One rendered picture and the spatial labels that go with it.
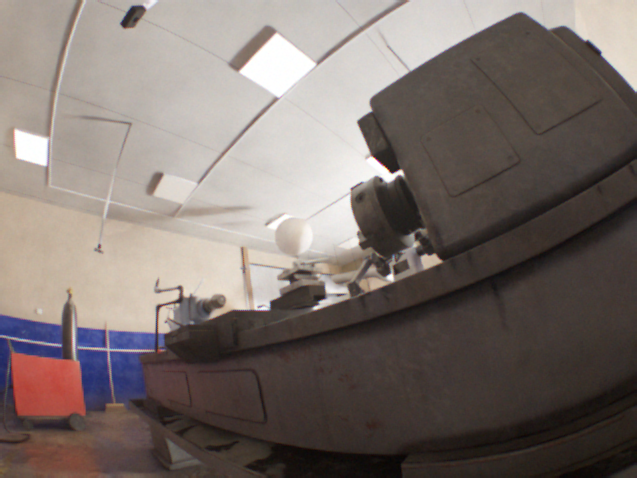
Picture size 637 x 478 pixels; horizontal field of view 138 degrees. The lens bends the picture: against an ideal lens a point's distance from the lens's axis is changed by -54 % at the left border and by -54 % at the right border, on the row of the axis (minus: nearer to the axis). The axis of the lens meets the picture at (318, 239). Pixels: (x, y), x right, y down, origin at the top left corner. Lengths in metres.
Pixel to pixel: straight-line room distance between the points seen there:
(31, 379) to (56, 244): 2.69
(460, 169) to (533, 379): 0.40
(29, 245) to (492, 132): 5.48
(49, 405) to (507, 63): 3.80
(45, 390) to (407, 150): 3.45
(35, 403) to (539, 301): 3.52
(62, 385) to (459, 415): 3.34
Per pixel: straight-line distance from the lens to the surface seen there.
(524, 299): 0.48
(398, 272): 2.00
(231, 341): 0.85
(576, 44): 0.83
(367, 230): 0.74
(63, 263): 5.15
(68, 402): 3.43
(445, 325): 0.49
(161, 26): 2.89
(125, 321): 4.97
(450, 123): 0.60
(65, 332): 3.56
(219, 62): 2.97
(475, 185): 0.52
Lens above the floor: 0.74
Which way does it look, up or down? 23 degrees up
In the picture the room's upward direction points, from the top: 13 degrees counter-clockwise
